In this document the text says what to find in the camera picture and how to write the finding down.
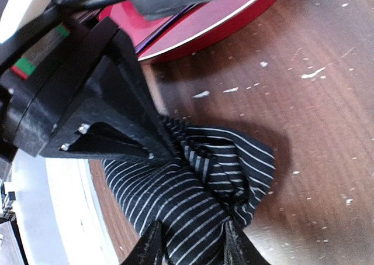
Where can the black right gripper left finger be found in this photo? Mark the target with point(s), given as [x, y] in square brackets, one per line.
[148, 250]

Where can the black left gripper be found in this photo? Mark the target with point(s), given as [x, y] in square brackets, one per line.
[87, 99]

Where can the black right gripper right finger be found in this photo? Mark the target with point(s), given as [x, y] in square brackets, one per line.
[238, 249]

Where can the black striped underwear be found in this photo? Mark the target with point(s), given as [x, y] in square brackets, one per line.
[217, 175]

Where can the purple spoon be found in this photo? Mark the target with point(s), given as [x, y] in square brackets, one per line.
[164, 28]

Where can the round red tray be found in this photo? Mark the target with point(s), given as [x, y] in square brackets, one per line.
[197, 30]

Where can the aluminium front rail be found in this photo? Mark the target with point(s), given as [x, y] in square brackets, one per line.
[58, 212]

